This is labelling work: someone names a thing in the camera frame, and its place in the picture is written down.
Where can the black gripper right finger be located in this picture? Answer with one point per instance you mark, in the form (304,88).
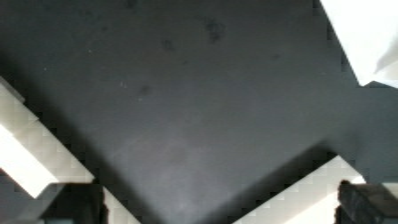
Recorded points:
(368,203)

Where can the white left fence block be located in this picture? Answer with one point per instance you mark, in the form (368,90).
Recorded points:
(36,159)

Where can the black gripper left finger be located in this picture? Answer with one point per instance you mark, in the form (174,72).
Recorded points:
(76,204)

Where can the white front fence bar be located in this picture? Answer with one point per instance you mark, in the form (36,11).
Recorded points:
(304,204)

